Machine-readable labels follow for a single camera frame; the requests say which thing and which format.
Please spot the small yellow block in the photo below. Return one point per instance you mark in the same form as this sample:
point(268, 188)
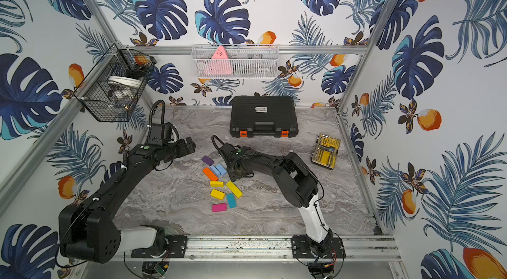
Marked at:
point(217, 184)

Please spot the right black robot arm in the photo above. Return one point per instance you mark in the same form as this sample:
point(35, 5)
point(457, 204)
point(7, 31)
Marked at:
point(297, 183)

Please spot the clear mesh wall shelf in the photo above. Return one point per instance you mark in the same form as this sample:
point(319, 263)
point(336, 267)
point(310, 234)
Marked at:
point(248, 61)

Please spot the yellow block lower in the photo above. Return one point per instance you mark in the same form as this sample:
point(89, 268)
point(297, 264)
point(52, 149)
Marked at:
point(217, 194)

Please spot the aluminium front rail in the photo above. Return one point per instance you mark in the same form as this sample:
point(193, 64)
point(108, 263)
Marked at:
point(275, 248)

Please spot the magenta block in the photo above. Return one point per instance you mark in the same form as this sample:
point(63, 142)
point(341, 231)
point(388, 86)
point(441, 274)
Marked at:
point(219, 207)

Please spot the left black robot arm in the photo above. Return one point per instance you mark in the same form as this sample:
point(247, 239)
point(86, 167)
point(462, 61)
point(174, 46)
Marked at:
point(87, 231)

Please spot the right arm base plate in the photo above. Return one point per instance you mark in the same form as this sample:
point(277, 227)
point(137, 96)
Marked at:
point(305, 248)

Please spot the purple block left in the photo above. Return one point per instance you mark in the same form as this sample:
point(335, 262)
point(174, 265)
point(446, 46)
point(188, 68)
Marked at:
point(207, 160)

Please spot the long yellow block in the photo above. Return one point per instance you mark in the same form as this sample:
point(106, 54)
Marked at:
point(234, 189)

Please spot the light blue block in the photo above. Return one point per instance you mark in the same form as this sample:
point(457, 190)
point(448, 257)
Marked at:
point(222, 171)
point(215, 171)

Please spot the yellow screwdriver bit set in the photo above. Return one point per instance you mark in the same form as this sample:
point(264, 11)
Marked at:
point(326, 151)

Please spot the pink triangle object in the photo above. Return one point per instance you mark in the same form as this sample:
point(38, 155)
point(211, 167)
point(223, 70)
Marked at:
point(219, 64)

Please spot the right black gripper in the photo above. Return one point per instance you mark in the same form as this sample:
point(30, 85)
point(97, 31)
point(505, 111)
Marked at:
point(231, 175)

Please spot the white coil in basket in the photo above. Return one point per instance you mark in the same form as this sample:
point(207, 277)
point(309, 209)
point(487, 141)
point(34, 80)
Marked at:
point(124, 81)

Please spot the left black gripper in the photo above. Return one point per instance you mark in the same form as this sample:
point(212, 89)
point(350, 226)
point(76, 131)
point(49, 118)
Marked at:
point(186, 146)

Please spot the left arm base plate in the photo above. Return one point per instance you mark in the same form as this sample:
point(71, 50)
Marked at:
point(171, 247)

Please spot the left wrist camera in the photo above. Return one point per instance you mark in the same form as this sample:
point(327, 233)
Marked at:
point(160, 134)

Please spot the light blue block left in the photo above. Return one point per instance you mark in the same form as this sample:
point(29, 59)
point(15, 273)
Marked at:
point(215, 171)

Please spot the black plastic tool case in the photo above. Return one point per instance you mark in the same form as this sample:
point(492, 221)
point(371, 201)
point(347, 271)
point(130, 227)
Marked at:
point(263, 116)

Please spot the orange block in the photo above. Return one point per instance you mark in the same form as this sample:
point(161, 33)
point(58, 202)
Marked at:
point(210, 174)

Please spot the light blue block right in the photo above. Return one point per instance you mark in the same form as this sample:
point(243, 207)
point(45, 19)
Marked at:
point(222, 171)

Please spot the teal block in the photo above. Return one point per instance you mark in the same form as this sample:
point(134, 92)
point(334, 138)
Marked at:
point(231, 199)

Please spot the black wire basket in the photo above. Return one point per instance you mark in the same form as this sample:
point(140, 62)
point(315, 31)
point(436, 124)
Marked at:
point(109, 102)

